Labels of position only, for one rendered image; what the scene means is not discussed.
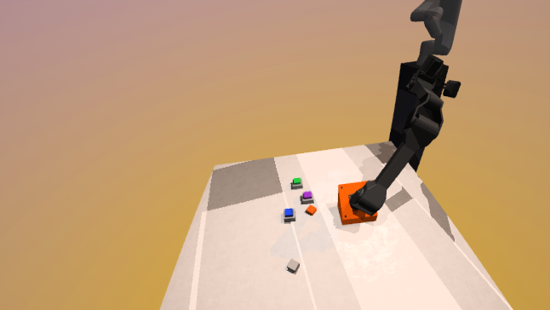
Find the blue button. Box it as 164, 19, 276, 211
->
284, 208, 295, 222

